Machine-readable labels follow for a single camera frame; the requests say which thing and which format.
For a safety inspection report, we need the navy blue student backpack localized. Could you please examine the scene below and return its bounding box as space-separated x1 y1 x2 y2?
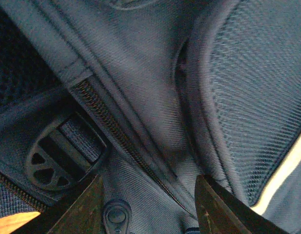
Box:
0 0 301 234

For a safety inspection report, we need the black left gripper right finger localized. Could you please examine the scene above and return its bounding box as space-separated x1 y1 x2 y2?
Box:
195 175 287 234

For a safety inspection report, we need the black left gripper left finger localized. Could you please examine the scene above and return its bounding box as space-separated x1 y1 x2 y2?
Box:
13 175 104 234

